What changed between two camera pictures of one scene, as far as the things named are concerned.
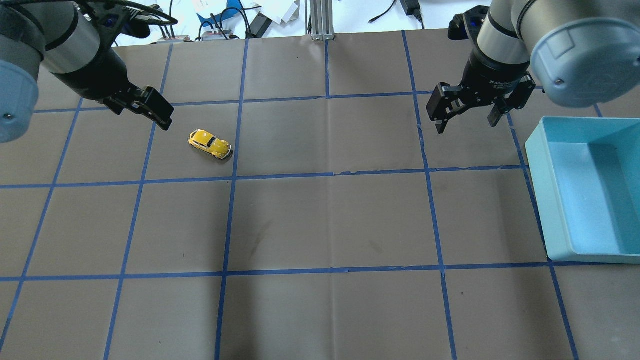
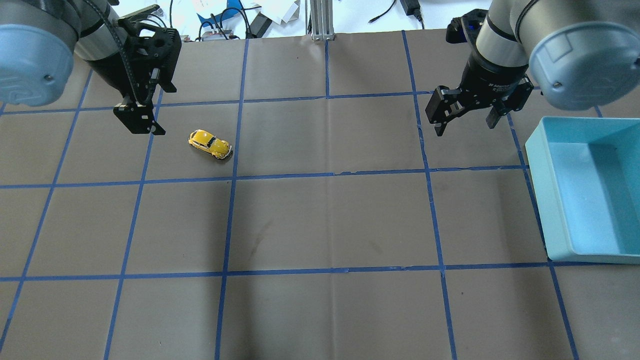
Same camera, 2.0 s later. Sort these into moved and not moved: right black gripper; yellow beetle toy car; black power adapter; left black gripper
Moved: left black gripper
Not moved: black power adapter; right black gripper; yellow beetle toy car
